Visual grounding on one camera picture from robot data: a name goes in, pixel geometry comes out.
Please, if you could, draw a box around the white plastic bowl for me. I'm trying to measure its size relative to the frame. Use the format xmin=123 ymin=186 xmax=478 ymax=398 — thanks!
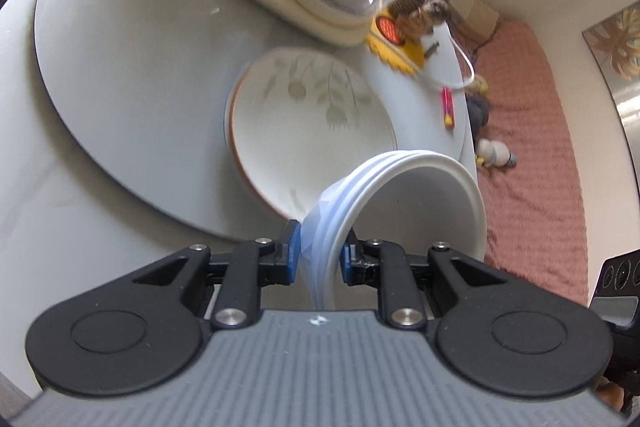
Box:
xmin=300 ymin=150 xmax=487 ymax=310

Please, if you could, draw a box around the floral plate with brown rim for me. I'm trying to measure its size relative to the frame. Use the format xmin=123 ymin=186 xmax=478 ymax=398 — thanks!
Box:
xmin=232 ymin=48 xmax=397 ymax=220

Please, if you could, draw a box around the right hand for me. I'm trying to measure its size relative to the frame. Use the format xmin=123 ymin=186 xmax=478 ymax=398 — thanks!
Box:
xmin=596 ymin=377 xmax=625 ymax=412

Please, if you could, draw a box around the pink bed blanket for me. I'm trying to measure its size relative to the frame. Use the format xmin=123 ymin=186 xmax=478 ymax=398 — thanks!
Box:
xmin=475 ymin=20 xmax=588 ymax=305

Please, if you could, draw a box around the white duck plush toy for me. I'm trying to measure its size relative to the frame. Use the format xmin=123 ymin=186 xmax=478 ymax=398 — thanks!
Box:
xmin=475 ymin=139 xmax=518 ymax=168

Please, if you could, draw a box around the floral plate underneath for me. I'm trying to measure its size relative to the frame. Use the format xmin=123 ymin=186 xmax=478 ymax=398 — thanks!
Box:
xmin=224 ymin=65 xmax=283 ymax=218

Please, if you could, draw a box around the red lighter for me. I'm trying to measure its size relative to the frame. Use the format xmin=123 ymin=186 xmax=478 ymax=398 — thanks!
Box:
xmin=440 ymin=87 xmax=456 ymax=130

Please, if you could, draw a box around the grey plush toy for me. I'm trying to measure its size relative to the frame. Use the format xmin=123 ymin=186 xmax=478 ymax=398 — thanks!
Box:
xmin=465 ymin=75 xmax=489 ymax=139

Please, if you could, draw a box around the dark hair clip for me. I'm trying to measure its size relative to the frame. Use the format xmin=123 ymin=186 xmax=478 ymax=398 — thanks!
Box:
xmin=424 ymin=41 xmax=440 ymax=60

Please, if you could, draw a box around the yellow sunflower mat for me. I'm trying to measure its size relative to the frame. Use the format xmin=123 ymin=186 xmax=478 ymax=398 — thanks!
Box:
xmin=364 ymin=11 xmax=426 ymax=77

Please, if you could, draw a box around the grey lazy susan turntable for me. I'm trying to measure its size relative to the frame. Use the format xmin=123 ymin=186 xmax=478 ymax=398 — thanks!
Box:
xmin=35 ymin=0 xmax=474 ymax=239

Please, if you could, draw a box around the brown dog figurine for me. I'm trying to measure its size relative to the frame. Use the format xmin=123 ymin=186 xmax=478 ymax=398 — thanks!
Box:
xmin=387 ymin=0 xmax=451 ymax=41

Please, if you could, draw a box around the white power cable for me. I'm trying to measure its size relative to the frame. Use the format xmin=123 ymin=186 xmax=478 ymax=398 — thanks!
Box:
xmin=409 ymin=26 xmax=476 ymax=90

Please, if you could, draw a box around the leaf wall picture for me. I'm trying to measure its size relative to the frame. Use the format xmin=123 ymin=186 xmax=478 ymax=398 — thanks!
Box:
xmin=582 ymin=1 xmax=640 ymax=182

